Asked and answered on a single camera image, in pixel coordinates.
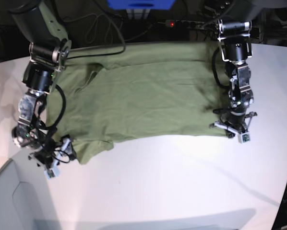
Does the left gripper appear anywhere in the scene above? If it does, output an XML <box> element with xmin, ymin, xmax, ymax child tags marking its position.
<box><xmin>209</xmin><ymin>107</ymin><xmax>257</xmax><ymax>138</ymax></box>

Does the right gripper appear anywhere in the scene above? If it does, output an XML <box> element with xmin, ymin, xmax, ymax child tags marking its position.
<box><xmin>28</xmin><ymin>135</ymin><xmax>77</xmax><ymax>170</ymax></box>

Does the green T-shirt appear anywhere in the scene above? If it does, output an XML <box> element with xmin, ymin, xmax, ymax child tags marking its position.
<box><xmin>54</xmin><ymin>42</ymin><xmax>227</xmax><ymax>164</ymax></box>

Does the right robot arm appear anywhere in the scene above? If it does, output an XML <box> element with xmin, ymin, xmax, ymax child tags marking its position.
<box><xmin>10</xmin><ymin>0</ymin><xmax>75</xmax><ymax>179</ymax></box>

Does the black power strip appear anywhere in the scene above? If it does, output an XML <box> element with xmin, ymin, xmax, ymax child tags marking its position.
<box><xmin>165</xmin><ymin>20</ymin><xmax>215</xmax><ymax>30</ymax></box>

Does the blue box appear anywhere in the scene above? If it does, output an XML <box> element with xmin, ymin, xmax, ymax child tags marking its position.
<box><xmin>107</xmin><ymin>0</ymin><xmax>175</xmax><ymax>10</ymax></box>

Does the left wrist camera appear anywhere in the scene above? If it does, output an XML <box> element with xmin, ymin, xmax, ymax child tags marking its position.
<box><xmin>238</xmin><ymin>132</ymin><xmax>250</xmax><ymax>144</ymax></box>

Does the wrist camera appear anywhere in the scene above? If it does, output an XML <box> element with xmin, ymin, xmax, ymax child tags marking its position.
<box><xmin>44</xmin><ymin>167</ymin><xmax>60</xmax><ymax>180</ymax></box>
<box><xmin>238</xmin><ymin>132</ymin><xmax>250</xmax><ymax>144</ymax></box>

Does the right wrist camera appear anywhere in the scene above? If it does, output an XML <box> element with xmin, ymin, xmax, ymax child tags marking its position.
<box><xmin>44</xmin><ymin>167</ymin><xmax>60</xmax><ymax>180</ymax></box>

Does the white cable behind table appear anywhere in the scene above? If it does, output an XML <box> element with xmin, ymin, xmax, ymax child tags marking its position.
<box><xmin>61</xmin><ymin>4</ymin><xmax>158</xmax><ymax>44</ymax></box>

